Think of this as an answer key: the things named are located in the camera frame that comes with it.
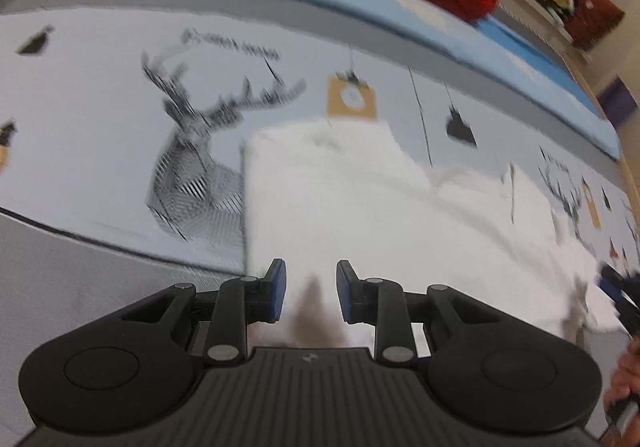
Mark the red cushion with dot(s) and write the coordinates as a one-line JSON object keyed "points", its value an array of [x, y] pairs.
{"points": [[595, 17]]}

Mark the purple board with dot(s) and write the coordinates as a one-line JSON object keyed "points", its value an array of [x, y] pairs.
{"points": [[622, 102]]}

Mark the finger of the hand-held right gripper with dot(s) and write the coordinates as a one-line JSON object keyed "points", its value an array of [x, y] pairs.
{"points": [[611, 288]]}

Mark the white shirt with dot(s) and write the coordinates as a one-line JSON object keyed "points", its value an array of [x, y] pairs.
{"points": [[375, 207]]}

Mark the person's right hand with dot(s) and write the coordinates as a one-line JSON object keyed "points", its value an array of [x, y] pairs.
{"points": [[627, 377]]}

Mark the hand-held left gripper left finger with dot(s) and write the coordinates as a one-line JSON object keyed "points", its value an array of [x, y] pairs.
{"points": [[276, 289]]}

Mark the deer printed bed sheet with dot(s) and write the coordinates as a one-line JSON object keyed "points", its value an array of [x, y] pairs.
{"points": [[100, 77]]}

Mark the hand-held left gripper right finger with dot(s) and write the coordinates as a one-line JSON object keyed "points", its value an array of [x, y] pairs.
{"points": [[347, 292]]}

